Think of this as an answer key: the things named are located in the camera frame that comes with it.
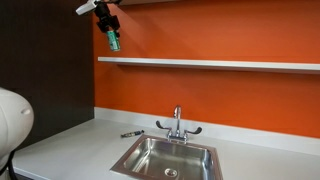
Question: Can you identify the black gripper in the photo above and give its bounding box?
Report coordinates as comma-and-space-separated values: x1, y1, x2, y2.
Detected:
94, 2, 121, 38

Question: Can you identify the green soda can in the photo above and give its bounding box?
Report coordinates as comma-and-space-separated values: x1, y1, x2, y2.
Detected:
106, 29, 122, 52

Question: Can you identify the dark wood-grain cabinet panel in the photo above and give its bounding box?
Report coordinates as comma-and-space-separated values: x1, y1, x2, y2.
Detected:
0, 0, 95, 151

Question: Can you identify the dark blue snack bar wrapper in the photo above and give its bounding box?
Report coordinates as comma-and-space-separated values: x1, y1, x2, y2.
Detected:
120, 129, 146, 139

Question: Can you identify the stainless steel sink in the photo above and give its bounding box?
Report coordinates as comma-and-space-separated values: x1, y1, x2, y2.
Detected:
109, 134, 224, 180

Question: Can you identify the white backsplash strip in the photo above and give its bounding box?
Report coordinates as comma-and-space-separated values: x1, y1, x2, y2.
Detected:
94, 106, 320, 157

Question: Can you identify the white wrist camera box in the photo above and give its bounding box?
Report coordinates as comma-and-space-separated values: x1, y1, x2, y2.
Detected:
75, 0, 98, 16

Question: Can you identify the long white wall shelf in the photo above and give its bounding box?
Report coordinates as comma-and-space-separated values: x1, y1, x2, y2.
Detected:
97, 56, 320, 75

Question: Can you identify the chrome faucet with handles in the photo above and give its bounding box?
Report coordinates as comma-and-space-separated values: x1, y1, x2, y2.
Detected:
155, 105, 203, 144

